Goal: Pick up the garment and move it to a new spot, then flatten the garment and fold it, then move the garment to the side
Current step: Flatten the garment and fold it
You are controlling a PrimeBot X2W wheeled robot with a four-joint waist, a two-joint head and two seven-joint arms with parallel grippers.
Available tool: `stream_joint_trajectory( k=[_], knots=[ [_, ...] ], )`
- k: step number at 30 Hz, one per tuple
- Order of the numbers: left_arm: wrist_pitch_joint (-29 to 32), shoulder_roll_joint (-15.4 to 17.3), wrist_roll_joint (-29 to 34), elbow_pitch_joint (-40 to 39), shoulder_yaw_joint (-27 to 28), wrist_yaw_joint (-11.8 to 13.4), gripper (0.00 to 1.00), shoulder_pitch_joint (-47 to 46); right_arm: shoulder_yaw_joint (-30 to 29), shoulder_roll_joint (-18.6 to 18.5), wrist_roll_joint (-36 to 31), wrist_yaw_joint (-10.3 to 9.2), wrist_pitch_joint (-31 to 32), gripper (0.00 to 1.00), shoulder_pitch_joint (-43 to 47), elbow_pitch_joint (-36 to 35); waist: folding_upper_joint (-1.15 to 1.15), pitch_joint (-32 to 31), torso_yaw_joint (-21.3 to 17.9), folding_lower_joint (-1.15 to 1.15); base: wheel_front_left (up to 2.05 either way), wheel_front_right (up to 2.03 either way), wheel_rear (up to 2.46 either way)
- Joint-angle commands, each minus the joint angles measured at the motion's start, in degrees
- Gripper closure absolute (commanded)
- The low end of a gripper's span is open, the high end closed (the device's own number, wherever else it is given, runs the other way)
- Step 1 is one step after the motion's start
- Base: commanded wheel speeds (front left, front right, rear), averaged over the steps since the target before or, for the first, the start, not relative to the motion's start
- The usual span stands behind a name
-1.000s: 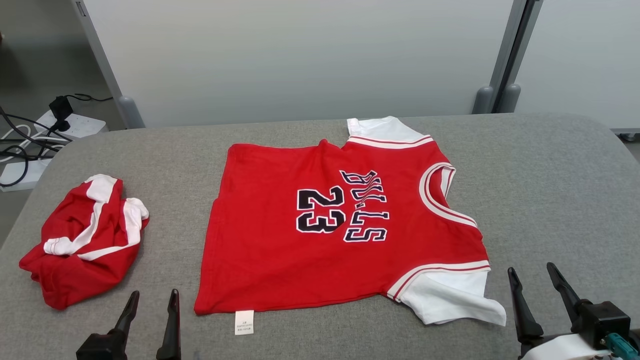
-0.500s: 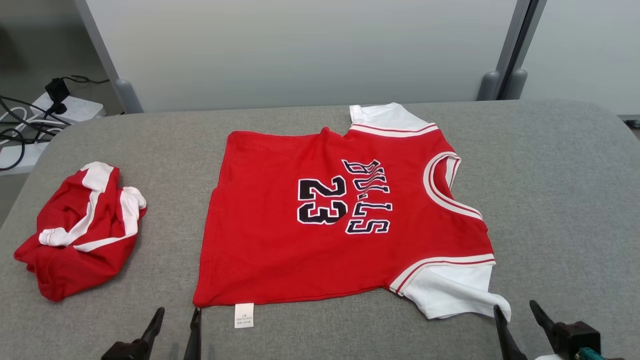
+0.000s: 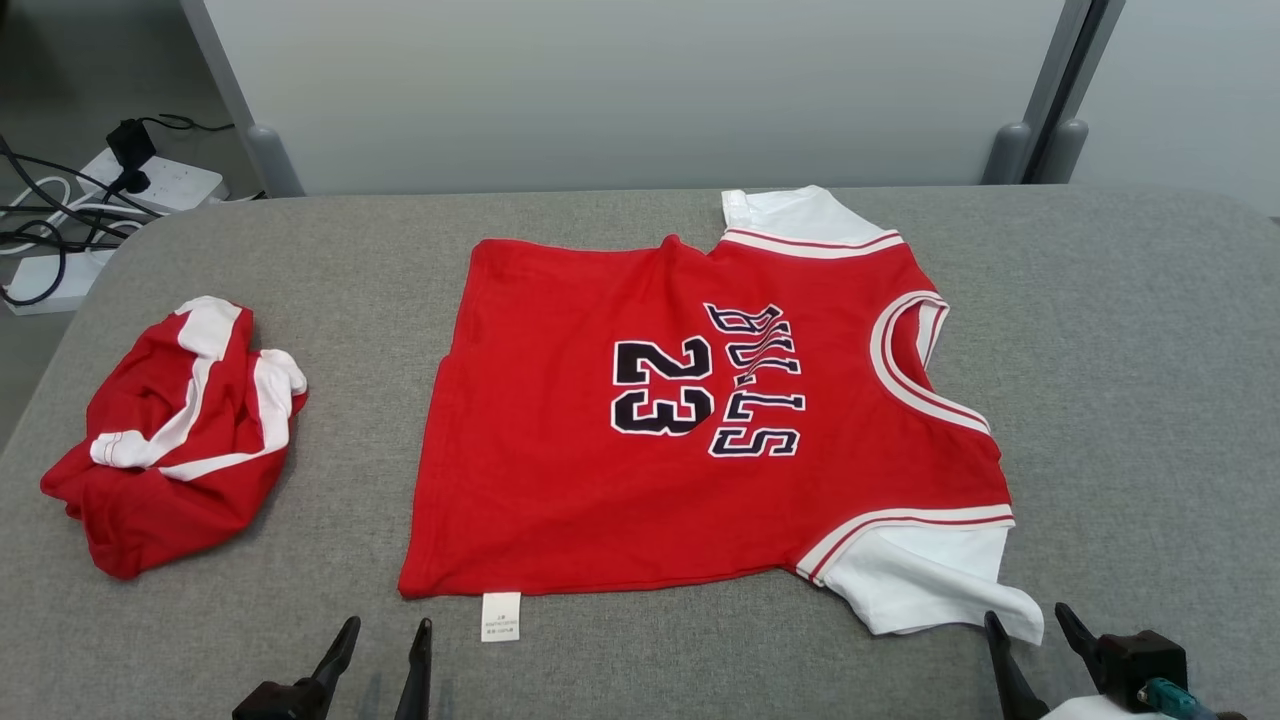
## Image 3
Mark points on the red number 23 jersey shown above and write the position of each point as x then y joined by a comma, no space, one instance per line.
560,450

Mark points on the white power strip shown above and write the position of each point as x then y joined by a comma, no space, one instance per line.
45,280
175,183

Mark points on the red white-striped shorts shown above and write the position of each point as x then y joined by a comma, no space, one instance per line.
150,500

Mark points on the black power adapter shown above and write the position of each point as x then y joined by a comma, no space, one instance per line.
130,143

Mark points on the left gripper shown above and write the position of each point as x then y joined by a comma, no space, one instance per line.
280,702

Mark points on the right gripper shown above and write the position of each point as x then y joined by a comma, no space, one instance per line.
1140,655

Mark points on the wide white partition panel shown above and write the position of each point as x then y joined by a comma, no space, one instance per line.
620,90

